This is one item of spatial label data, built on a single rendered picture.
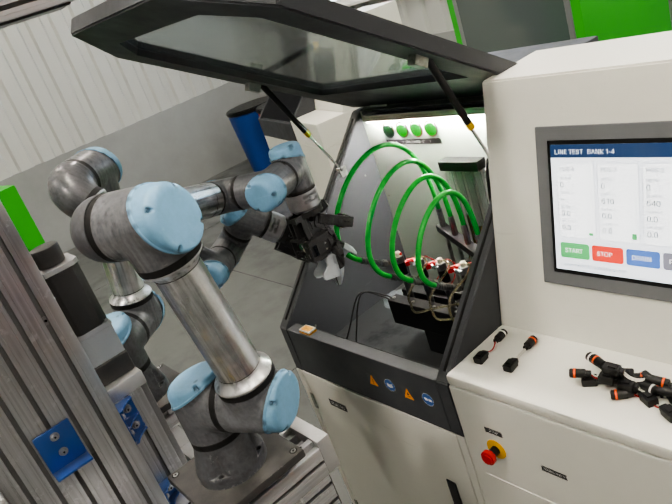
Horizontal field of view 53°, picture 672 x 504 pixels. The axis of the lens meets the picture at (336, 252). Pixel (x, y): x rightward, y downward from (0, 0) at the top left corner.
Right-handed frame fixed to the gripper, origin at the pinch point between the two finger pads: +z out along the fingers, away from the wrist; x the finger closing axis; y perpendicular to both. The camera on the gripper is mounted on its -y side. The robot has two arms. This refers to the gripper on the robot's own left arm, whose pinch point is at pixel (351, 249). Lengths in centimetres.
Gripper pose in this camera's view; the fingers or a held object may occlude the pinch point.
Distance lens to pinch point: 177.7
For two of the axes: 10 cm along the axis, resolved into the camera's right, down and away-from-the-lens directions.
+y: -3.1, 9.4, -1.3
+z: 8.7, 3.4, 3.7
